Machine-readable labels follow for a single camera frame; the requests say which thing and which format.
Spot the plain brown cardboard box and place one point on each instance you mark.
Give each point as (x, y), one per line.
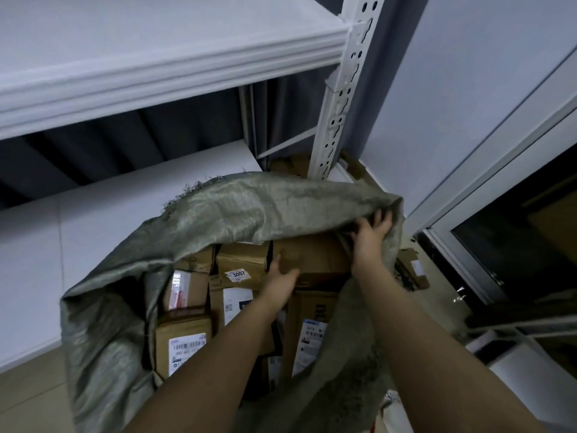
(315, 257)

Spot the person's right thumb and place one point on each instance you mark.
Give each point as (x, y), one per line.
(359, 227)

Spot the small labelled cardboard parcel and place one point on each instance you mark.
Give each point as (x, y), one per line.
(412, 268)

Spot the grey-green woven sack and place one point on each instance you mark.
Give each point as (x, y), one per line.
(252, 205)

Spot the white shelf board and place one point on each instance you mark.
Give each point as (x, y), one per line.
(90, 247)
(157, 45)

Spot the dark grey curtain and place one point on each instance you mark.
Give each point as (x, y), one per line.
(117, 144)

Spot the pile of labelled cardboard parcels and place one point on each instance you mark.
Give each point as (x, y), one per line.
(189, 329)

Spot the white plastic crate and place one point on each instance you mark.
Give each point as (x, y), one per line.
(527, 360)

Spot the white framed glass door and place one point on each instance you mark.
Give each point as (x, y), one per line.
(509, 184)

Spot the person's left forearm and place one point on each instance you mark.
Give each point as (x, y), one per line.
(212, 369)

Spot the red and white package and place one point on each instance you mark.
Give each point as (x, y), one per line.
(394, 414)

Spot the flattened brown cardboard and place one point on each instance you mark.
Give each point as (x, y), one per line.
(293, 164)

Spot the person's left hand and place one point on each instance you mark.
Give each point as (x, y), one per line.
(280, 286)

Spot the white perforated shelf post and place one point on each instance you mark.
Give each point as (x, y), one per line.
(347, 85)

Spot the person's right forearm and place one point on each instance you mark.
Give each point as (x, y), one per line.
(432, 351)

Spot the person's right hand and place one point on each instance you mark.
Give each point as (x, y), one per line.
(369, 247)

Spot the person's left thumb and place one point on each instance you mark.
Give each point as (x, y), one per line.
(274, 267)

